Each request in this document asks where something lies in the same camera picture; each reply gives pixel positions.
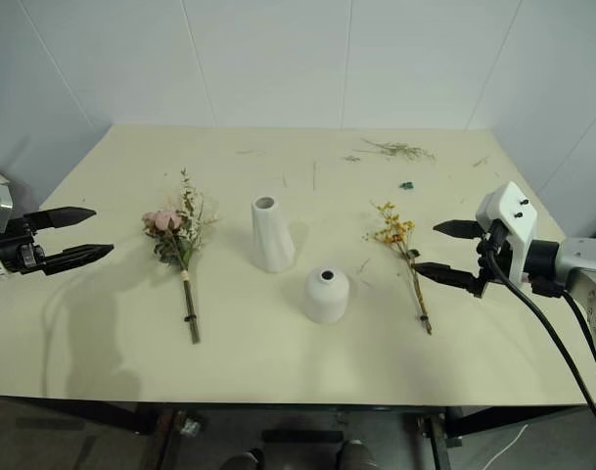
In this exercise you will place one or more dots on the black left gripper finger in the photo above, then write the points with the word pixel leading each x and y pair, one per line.
pixel 62 217
pixel 79 254

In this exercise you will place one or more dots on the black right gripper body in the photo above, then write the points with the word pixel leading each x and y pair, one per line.
pixel 495 254

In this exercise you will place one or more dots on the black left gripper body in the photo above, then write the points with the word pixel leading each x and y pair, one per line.
pixel 18 249

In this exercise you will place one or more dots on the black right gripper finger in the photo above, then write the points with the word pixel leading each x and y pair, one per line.
pixel 459 228
pixel 446 275

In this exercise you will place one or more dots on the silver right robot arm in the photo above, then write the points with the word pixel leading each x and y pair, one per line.
pixel 581 257

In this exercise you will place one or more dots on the short white round vase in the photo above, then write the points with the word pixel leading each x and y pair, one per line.
pixel 327 298

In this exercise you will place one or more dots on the tall white tapered vase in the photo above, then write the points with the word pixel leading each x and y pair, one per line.
pixel 273 240

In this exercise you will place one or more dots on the yellow flower bouquet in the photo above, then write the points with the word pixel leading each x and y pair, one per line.
pixel 395 230

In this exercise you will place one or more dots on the small green scrap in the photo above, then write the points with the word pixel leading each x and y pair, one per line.
pixel 406 185

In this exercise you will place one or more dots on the pink flower bouquet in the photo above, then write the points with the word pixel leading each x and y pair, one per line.
pixel 168 222

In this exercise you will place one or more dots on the dried green grass sprig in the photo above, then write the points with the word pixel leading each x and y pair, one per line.
pixel 398 149

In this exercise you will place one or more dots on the dark rounded shape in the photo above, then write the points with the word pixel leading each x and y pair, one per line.
pixel 243 461
pixel 357 456

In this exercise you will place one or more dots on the black flat bar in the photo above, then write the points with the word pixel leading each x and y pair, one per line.
pixel 302 435

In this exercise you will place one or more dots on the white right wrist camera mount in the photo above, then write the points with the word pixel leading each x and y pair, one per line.
pixel 515 208

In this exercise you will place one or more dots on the black metal table frame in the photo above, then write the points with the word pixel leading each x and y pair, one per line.
pixel 498 425

